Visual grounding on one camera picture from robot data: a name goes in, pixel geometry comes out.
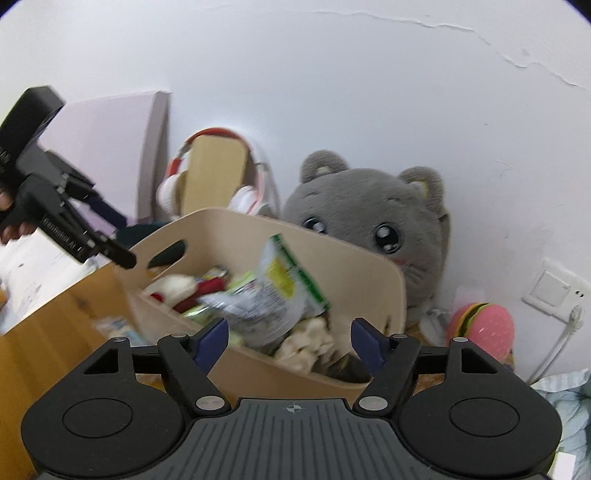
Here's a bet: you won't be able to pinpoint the white paper stack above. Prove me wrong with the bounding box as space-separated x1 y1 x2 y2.
1 230 99 334

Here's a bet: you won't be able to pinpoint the white power cable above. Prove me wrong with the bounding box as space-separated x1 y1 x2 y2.
526 304 585 384

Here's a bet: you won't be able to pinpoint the light green striped cloth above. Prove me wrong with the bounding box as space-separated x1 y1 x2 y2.
531 369 590 479

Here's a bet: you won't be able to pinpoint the white kitty plush toy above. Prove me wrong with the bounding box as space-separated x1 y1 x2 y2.
143 274 226 313

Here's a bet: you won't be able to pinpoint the wooden headphone stand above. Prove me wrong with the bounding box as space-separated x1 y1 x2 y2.
180 135 249 215

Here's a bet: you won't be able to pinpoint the red white headphones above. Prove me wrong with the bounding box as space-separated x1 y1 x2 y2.
156 127 280 219

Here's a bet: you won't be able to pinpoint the white bread snack packet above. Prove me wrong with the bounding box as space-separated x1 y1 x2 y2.
93 316 148 347

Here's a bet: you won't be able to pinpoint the white wall socket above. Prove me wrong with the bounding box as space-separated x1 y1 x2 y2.
522 259 590 322

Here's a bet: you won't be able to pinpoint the beige plastic storage bin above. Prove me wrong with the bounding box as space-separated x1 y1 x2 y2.
117 208 407 401

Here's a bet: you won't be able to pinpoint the white purple box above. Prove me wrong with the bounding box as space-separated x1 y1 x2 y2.
40 91 169 224

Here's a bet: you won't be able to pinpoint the silver green snack bag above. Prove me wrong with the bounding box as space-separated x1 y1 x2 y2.
199 234 329 349

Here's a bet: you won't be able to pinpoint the operator hand black glove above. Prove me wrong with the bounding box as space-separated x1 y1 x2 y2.
0 191 36 245

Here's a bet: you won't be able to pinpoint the pink burger squishy ball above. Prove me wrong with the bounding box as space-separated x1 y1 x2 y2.
447 302 515 362

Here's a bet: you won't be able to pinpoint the grey cat plush toy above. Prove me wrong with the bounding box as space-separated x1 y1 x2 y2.
281 150 451 326

